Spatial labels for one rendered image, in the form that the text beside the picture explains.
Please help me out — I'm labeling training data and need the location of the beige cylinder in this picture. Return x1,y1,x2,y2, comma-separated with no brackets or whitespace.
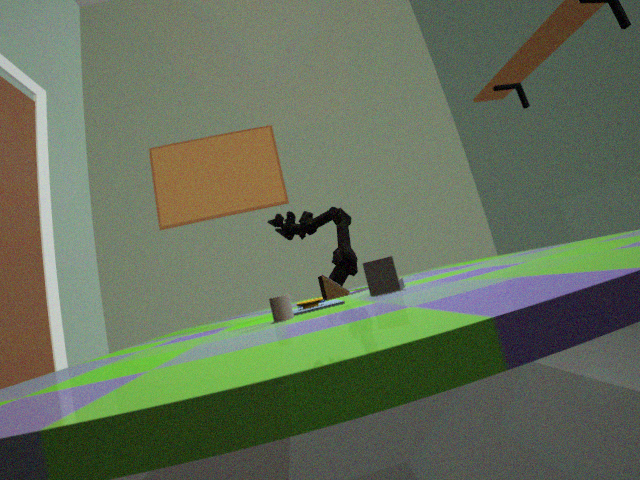
269,294,294,322

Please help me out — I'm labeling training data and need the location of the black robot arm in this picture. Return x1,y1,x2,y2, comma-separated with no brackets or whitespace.
293,207,358,287

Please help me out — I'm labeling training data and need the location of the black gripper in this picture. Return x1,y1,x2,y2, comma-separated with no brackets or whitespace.
268,214,296,240

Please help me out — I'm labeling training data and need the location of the light blue flat mat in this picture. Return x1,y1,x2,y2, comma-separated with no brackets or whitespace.
293,299,345,316

